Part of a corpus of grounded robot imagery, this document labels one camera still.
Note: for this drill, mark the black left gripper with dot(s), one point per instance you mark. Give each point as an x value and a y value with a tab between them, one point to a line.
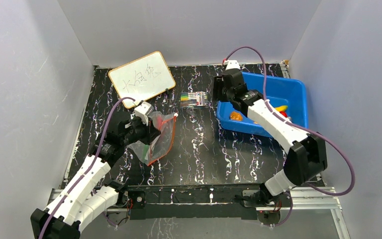
150	131

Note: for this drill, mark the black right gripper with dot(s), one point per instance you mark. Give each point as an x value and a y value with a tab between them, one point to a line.
222	88

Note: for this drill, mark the green vegetable toy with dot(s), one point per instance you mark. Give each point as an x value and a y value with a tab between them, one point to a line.
145	154

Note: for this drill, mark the red chili pepper toy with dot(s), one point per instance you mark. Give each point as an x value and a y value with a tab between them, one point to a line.
158	123

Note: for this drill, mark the clear zip top bag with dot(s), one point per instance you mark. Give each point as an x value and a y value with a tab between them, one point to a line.
158	147

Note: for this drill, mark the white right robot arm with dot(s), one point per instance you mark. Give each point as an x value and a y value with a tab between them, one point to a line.
305	151

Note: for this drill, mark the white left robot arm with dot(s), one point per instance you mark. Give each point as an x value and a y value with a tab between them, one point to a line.
75	207

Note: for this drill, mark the orange crinkled food toy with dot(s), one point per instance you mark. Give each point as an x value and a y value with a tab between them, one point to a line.
236	116

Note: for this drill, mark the marker pen pack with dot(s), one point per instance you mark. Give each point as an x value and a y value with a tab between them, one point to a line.
193	100

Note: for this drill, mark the blue plastic bin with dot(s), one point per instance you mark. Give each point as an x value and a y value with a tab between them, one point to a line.
280	92

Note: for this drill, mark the yellow banana toy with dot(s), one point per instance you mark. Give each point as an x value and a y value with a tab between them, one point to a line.
282	108

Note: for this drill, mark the yellow framed whiteboard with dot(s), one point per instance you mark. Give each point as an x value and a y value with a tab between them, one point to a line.
142	79

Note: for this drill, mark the red strawberry toy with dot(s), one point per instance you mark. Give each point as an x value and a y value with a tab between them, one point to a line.
284	114

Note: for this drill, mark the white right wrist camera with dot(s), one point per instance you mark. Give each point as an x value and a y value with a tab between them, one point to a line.
231	64

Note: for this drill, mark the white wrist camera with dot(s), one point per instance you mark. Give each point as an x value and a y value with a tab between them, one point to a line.
231	64
143	111

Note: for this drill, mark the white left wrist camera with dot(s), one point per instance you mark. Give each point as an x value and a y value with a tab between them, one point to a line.
143	111

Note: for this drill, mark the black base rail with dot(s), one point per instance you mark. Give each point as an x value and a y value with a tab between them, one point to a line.
215	201

